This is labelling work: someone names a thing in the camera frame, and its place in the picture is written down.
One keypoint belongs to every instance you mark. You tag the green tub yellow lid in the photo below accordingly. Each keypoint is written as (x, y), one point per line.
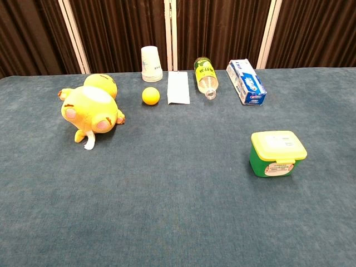
(278, 147)

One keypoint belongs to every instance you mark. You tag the white paper card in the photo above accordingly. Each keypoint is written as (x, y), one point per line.
(178, 87)

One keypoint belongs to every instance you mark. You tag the orange ball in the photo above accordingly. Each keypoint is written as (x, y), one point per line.
(151, 96)

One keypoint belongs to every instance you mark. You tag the clear bottle yellow-green label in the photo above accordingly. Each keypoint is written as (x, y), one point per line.
(205, 73)

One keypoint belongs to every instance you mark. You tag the blue-grey tablecloth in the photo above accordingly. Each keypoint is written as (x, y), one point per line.
(178, 200)

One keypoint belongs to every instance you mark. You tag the white paper cup stack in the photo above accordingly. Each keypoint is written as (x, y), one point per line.
(151, 64)

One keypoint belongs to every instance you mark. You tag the blue white toothpaste box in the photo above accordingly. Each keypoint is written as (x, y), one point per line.
(247, 82)

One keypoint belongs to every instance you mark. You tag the yellow plush duck toy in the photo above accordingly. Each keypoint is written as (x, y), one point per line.
(89, 108)

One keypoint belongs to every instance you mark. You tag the brown pleated screen panel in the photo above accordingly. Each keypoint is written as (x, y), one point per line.
(314, 27)
(116, 27)
(27, 33)
(222, 27)

